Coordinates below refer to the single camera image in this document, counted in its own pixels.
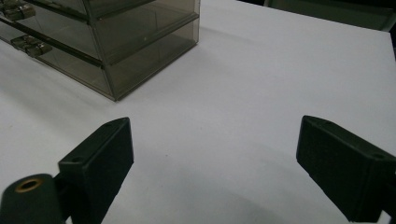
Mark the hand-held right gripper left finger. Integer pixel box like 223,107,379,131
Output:
58,117,135,224

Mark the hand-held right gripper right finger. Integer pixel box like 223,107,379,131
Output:
295,115,396,223

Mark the smoky clear drawer cabinet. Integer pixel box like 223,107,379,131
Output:
0,0,201,103

